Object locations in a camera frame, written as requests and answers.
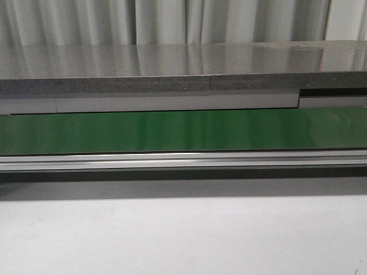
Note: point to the grey stone countertop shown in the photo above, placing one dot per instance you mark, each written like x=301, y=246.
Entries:
x=53, y=71

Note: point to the white curtain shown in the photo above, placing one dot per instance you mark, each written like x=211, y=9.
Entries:
x=25, y=23

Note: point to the grey cabinet panel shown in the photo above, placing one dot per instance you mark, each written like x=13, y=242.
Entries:
x=183, y=101

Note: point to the aluminium conveyor frame rail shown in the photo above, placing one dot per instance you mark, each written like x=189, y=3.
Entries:
x=164, y=160

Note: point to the green conveyor belt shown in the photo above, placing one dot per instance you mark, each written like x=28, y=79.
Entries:
x=231, y=130

